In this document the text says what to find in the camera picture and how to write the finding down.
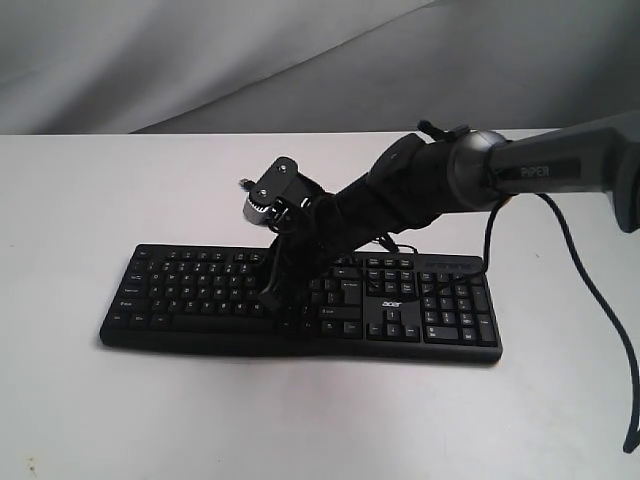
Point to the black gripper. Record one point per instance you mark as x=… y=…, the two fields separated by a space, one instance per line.
x=335 y=229

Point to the black Acer keyboard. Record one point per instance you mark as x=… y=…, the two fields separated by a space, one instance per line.
x=369 y=305

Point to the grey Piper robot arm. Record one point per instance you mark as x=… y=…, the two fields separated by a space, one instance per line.
x=429 y=173

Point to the grey backdrop cloth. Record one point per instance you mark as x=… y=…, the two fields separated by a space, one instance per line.
x=77 y=67

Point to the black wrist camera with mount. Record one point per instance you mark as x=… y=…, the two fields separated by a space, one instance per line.
x=282 y=197

